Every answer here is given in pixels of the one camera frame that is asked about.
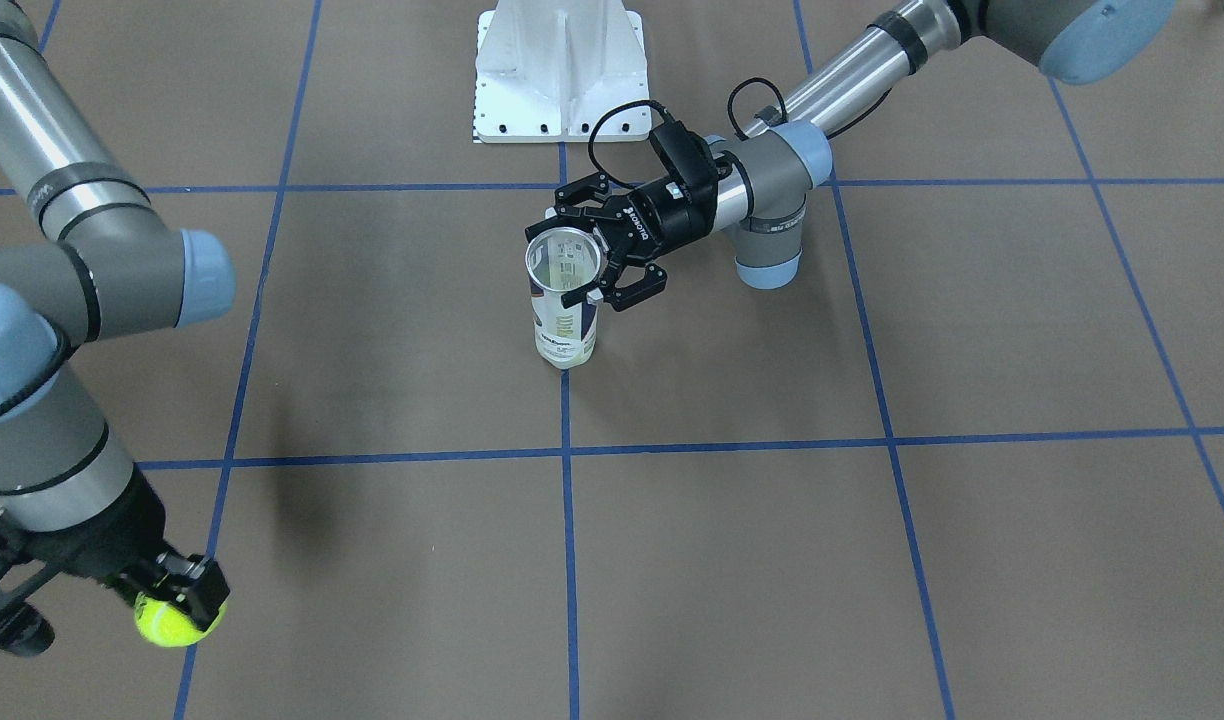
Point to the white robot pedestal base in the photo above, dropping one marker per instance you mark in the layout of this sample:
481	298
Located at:
547	71

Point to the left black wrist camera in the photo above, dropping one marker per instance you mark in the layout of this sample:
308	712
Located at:
688	161

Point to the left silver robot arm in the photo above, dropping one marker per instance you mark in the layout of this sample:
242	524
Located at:
755	185

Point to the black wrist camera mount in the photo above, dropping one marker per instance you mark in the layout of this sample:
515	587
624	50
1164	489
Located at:
24	631

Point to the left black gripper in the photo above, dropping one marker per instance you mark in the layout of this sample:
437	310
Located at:
656	213

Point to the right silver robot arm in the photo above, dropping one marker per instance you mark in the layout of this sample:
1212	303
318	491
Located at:
72	499

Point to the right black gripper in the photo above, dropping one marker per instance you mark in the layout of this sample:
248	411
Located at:
124	541

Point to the yellow tennis ball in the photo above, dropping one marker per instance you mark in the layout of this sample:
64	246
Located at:
162	624
566	324

